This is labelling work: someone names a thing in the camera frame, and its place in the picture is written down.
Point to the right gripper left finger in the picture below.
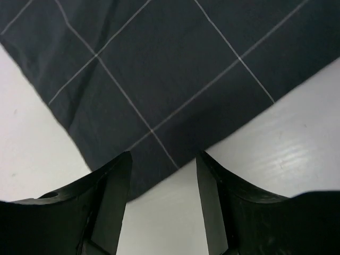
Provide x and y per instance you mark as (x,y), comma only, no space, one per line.
(83,217)

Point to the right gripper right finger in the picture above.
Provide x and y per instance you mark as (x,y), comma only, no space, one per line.
(241,218)

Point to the dark checked cloth napkin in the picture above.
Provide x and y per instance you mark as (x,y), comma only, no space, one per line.
(164,79)

